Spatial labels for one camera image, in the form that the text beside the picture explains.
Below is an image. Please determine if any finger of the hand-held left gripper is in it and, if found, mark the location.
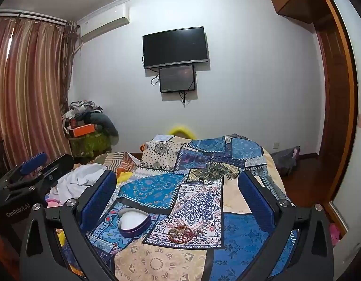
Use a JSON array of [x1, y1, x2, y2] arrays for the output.
[[0, 152, 48, 188], [9, 153, 75, 194]]

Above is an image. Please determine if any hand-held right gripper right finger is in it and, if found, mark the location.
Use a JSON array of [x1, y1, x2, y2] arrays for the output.
[[237, 170, 335, 281]]

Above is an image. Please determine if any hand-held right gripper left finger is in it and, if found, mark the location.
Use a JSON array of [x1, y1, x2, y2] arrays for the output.
[[19, 168, 118, 281]]

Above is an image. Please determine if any purple heart-shaped jewelry box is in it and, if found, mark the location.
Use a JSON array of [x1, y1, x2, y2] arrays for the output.
[[117, 207, 152, 238]]

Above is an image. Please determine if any red cord bracelet gold clasp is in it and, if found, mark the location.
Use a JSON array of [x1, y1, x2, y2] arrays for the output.
[[175, 225, 204, 240]]

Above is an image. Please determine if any red braided bracelet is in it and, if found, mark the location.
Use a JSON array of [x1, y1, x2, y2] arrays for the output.
[[168, 226, 196, 243]]

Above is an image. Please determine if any white cloth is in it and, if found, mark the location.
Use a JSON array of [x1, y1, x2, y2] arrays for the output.
[[49, 164, 108, 203]]

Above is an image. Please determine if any yellow cloth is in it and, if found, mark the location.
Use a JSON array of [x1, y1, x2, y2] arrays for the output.
[[116, 171, 133, 187]]

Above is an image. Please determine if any green patterned cloth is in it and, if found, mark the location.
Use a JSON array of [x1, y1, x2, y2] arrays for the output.
[[68, 133, 113, 159]]

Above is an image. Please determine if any orange box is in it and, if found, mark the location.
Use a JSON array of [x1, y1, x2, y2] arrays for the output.
[[71, 124, 97, 138]]

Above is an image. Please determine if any orange striped cloth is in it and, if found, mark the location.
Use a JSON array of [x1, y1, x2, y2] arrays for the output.
[[93, 151, 140, 174]]

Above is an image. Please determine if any grey bag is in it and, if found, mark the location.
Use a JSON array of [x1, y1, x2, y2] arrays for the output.
[[270, 145, 301, 177]]

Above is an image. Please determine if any patchwork printed blanket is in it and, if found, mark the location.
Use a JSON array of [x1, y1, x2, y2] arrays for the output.
[[46, 134, 299, 281]]

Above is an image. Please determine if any pile of clothes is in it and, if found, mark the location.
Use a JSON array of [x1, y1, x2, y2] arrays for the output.
[[62, 100, 119, 141]]

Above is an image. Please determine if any striped brown curtain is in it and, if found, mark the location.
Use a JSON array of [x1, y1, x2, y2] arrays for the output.
[[0, 18, 78, 166]]

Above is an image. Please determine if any pink slipper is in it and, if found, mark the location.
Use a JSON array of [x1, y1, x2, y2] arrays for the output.
[[329, 222, 342, 247]]

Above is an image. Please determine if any yellow plastic object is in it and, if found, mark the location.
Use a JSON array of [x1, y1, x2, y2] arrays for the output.
[[168, 125, 196, 140]]

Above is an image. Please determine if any brown wooden door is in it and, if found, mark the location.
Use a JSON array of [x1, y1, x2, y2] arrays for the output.
[[312, 0, 359, 203]]

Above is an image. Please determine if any white air conditioner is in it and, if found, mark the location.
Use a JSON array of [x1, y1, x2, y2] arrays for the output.
[[78, 8, 130, 43]]

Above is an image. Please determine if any small black wall monitor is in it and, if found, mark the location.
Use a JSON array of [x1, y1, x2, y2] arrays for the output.
[[158, 64, 196, 94]]

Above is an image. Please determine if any white curtain rail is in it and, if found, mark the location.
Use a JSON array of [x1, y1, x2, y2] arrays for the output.
[[0, 11, 68, 24]]

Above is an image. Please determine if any black wall television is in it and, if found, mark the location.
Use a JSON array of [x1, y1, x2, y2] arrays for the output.
[[142, 26, 210, 70]]

